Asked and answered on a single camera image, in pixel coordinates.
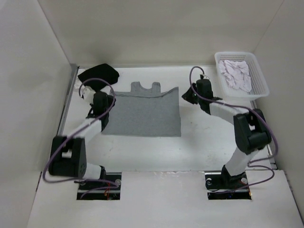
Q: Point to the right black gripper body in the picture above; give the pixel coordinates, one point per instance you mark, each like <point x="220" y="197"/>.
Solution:
<point x="200" y="99"/>

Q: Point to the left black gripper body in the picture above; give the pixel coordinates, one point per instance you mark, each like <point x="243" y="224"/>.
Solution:
<point x="110" y="103"/>

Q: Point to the grey tank top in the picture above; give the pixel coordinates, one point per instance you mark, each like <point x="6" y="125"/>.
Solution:
<point x="145" y="112"/>

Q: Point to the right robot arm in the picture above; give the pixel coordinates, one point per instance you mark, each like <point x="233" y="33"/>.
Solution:
<point x="250" y="133"/>

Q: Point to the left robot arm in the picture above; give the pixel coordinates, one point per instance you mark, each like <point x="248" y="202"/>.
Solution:
<point x="68" y="152"/>

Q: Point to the folded white tank top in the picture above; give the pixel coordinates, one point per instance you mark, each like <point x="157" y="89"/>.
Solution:
<point x="78" y="88"/>

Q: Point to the folded black tank top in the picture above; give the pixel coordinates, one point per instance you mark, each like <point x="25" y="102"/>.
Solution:
<point x="102" y="71"/>

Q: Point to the crumpled pink tank top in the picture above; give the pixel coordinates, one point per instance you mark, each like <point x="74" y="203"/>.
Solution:
<point x="236" y="74"/>

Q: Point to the white plastic basket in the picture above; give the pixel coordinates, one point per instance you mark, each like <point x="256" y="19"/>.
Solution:
<point x="259" y="86"/>

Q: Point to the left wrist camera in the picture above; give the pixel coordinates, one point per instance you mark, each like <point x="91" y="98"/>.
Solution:
<point x="87" y="93"/>

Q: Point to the left metal table rail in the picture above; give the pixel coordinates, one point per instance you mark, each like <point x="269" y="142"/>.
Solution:
<point x="67" y="100"/>

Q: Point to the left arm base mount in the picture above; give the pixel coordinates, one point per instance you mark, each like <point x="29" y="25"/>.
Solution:
<point x="107" y="189"/>

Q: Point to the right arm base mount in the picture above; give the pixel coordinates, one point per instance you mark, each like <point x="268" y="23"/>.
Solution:
<point x="222" y="186"/>

